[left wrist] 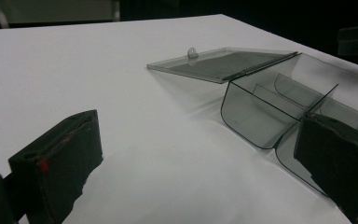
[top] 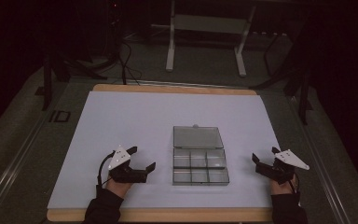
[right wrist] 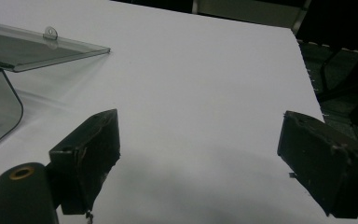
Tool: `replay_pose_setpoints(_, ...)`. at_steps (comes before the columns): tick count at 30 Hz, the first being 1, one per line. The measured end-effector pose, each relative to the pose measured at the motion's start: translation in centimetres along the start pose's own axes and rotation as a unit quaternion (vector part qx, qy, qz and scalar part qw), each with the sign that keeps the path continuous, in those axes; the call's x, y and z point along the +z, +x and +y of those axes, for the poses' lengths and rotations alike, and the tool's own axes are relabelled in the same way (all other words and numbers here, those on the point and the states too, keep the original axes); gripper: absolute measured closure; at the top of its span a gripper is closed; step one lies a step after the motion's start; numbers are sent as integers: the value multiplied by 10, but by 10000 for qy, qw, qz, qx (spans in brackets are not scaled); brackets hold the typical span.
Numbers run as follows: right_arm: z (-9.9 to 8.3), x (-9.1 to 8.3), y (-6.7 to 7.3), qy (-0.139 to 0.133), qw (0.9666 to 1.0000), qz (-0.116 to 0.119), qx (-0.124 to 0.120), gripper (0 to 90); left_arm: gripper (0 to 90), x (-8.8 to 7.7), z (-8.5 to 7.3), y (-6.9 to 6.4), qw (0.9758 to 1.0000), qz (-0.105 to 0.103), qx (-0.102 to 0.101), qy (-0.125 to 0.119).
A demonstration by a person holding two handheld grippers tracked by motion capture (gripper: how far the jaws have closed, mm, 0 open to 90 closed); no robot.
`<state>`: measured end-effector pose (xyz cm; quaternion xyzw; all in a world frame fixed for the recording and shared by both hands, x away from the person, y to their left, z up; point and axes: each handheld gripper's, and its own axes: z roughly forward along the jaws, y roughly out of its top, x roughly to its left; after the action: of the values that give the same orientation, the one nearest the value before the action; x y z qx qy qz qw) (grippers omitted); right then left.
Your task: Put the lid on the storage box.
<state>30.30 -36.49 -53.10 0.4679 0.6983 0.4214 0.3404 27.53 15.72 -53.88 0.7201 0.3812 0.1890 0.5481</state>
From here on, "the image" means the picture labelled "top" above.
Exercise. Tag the white table mat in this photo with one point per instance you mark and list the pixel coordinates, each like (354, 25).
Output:
(155, 124)

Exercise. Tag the white metal stand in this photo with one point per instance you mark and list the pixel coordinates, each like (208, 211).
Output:
(208, 25)

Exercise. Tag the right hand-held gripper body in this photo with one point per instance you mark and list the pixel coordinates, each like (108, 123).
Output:
(291, 158)

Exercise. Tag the person's right hand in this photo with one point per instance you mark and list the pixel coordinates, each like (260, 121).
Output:
(280, 187)

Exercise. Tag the black metal stand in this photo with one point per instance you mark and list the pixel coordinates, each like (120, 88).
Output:
(303, 93)
(48, 84)

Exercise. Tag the metal floor rail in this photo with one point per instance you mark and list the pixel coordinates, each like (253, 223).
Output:
(323, 174)
(9, 174)

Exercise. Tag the clear plastic compartment box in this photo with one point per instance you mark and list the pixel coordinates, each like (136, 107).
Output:
(199, 155)

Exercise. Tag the person's left hand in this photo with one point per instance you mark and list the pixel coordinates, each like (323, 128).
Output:
(118, 187)

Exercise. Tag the black rectangular floor bracket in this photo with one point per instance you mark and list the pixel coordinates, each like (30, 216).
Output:
(60, 116)

